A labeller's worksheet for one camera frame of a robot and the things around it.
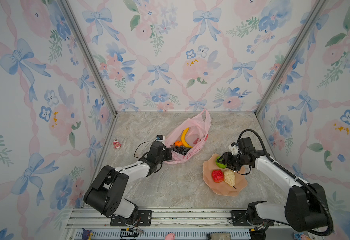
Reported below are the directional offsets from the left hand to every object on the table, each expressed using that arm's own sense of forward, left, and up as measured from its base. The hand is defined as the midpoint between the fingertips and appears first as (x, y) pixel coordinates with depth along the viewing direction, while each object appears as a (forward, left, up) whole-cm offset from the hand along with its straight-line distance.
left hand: (172, 148), depth 90 cm
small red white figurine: (+6, +37, -5) cm, 37 cm away
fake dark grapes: (+2, -5, -4) cm, 7 cm away
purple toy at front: (-42, +37, -2) cm, 56 cm away
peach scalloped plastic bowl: (-21, -28, -8) cm, 36 cm away
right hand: (-8, -28, -1) cm, 29 cm away
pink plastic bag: (+14, -17, +3) cm, 22 cm away
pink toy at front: (-43, 0, -6) cm, 43 cm away
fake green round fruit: (-11, -27, +1) cm, 30 cm away
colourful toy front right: (-42, -59, -5) cm, 73 cm away
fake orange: (+6, -4, -4) cm, 9 cm away
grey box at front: (-42, -22, -4) cm, 48 cm away
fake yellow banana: (+10, -7, -5) cm, 13 cm away
